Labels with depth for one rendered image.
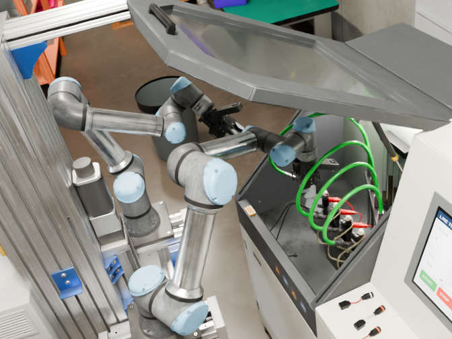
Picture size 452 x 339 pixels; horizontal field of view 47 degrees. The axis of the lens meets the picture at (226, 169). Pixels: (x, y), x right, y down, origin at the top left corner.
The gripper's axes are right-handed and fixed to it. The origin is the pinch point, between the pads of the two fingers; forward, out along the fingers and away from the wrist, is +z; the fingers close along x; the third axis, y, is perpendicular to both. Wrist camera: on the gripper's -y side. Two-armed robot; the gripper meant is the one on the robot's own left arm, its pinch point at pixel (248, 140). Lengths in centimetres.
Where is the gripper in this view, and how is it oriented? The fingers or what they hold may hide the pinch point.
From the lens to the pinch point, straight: 200.2
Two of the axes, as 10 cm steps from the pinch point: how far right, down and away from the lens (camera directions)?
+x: -2.5, 4.5, -8.6
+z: 7.4, 6.6, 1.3
